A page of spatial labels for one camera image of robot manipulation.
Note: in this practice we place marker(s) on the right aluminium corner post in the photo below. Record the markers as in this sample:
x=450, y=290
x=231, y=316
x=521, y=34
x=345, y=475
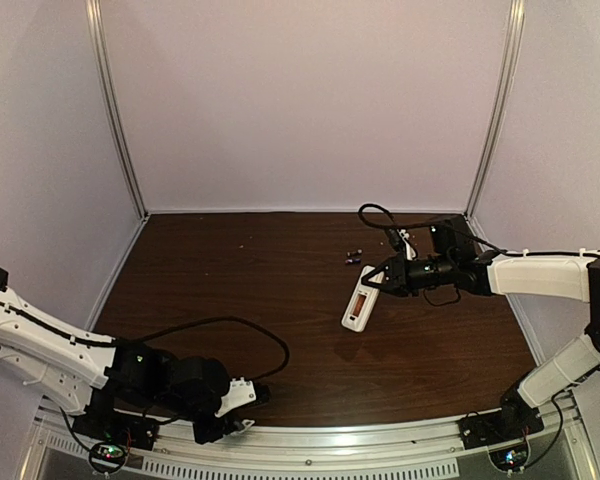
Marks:
x=507, y=72

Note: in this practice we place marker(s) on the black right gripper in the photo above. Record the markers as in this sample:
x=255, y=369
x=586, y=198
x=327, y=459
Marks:
x=395, y=275

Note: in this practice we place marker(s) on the white remote control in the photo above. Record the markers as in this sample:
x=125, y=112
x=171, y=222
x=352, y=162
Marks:
x=361, y=304

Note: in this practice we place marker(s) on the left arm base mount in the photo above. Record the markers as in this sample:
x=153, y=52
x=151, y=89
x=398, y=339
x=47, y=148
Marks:
x=110, y=443

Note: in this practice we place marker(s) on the aluminium corner post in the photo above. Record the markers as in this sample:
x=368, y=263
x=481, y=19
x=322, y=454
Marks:
x=98, y=38
x=507, y=72

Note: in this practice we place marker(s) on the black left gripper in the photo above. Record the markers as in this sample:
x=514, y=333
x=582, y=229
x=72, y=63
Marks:
x=225, y=426

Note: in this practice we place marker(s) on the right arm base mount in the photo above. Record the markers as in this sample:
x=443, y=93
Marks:
x=509, y=428

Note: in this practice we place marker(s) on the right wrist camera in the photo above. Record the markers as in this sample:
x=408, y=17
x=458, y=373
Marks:
x=399, y=240

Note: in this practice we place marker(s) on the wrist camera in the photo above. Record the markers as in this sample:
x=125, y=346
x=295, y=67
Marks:
x=243, y=393
x=399, y=240

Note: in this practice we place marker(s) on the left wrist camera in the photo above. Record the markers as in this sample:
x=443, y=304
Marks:
x=243, y=393

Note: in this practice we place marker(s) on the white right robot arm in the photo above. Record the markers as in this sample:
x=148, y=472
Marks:
x=470, y=264

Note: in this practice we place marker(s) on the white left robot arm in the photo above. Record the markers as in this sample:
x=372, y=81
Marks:
x=108, y=385

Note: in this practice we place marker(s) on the left aluminium corner post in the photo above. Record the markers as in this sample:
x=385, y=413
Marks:
x=98, y=38

